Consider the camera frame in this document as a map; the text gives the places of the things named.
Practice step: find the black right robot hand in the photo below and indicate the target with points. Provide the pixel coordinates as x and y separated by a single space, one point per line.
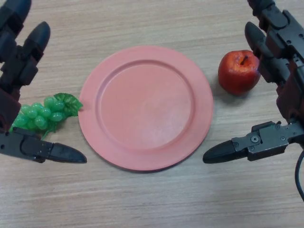
285 47

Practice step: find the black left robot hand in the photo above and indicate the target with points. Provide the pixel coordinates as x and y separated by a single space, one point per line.
14 61

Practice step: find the red apple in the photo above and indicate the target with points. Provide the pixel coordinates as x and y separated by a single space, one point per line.
237 73

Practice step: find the pink round plate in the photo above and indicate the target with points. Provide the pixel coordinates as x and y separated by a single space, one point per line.
147 107

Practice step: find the green grape bunch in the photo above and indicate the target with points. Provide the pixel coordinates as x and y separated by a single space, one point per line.
38 114

